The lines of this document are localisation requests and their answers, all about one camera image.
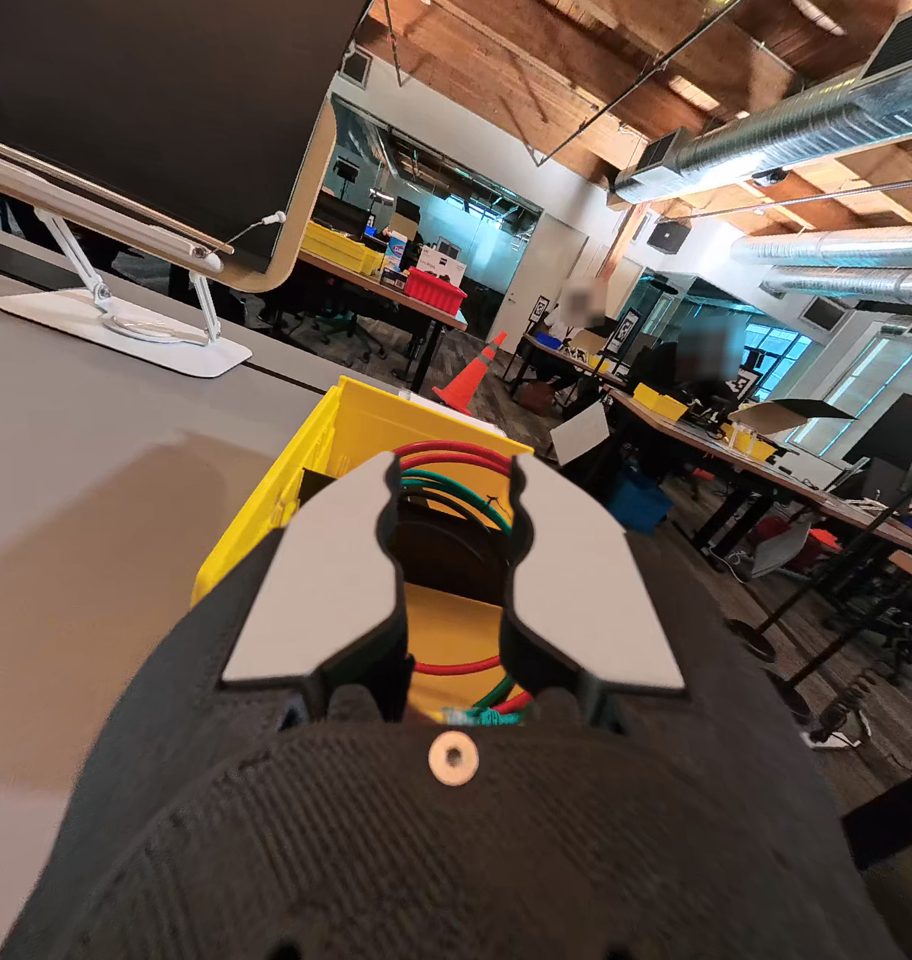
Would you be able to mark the black wall speaker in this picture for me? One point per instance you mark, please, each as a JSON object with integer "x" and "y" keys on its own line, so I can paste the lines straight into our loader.
{"x": 667, "y": 237}

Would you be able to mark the brown wooden table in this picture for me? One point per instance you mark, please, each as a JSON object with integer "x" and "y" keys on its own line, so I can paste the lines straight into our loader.
{"x": 801, "y": 487}
{"x": 396, "y": 294}

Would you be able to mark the red plastic bin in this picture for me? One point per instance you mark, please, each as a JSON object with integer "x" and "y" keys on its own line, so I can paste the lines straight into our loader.
{"x": 433, "y": 291}

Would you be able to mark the blue floor crate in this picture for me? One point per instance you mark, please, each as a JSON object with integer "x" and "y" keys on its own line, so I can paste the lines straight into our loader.
{"x": 640, "y": 502}

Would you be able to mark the wipes canister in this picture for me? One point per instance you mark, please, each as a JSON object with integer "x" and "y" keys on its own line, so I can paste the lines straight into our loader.
{"x": 396, "y": 251}

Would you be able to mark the long yellow plastic bin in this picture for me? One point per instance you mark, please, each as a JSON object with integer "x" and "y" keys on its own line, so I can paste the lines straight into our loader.
{"x": 336, "y": 244}

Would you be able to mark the printed paper sheet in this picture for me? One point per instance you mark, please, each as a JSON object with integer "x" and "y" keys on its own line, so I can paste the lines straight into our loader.
{"x": 426, "y": 401}

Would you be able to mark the orange traffic cone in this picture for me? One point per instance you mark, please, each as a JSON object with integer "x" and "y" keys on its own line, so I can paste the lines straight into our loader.
{"x": 467, "y": 382}

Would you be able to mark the silver ventilation ducts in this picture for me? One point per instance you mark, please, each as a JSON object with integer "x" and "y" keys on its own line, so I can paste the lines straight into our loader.
{"x": 801, "y": 127}

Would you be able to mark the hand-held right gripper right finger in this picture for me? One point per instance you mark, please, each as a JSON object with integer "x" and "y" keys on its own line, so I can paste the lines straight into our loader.
{"x": 598, "y": 600}

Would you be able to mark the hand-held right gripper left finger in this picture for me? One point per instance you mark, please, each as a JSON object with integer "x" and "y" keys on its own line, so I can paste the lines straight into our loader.
{"x": 313, "y": 592}

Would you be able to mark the white cardboard box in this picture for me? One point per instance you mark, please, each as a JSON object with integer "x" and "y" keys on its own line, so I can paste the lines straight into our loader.
{"x": 441, "y": 262}

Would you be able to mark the large black screen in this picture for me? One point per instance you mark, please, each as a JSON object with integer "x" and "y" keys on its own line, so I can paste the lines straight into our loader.
{"x": 891, "y": 431}

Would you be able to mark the small yellow plastic bin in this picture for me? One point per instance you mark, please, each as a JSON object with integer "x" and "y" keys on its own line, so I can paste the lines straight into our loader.
{"x": 660, "y": 401}

